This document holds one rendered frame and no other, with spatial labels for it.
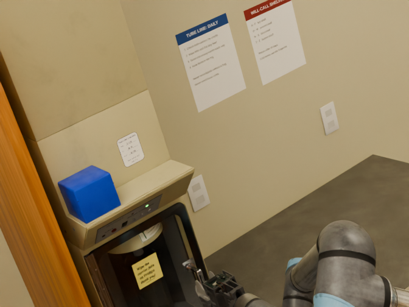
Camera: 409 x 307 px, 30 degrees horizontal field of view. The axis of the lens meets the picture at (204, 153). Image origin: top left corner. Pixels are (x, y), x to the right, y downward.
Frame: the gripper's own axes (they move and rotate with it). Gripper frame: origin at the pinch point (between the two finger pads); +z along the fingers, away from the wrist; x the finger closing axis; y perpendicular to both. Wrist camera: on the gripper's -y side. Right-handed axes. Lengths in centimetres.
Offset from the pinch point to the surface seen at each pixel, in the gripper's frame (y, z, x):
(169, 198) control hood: 29.2, -0.4, 0.1
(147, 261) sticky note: 14.6, 3.5, 10.6
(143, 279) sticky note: 10.3, 3.5, 13.5
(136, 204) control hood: 35.5, -6.4, 11.6
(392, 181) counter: -24, 21, -95
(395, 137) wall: -25, 47, -125
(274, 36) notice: 38, 47, -80
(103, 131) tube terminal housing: 52, 5, 8
